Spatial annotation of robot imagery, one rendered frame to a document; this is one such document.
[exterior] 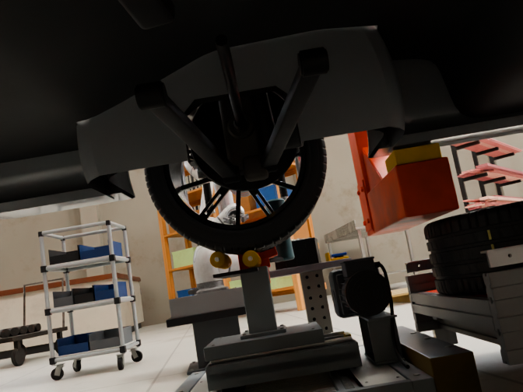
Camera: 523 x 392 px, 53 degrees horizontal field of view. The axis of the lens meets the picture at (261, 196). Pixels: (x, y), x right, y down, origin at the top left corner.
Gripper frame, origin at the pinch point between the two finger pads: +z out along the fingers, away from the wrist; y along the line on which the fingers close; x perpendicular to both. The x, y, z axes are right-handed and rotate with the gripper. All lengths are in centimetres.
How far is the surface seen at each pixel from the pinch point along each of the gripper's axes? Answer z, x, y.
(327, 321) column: 21, 47, 32
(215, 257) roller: 60, 3, -10
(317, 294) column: 17.1, 35.5, 30.1
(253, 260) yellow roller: 66, 5, 2
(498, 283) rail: 126, 6, 57
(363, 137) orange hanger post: 35, -31, 55
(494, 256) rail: 124, 0, 58
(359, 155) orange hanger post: 37, -24, 52
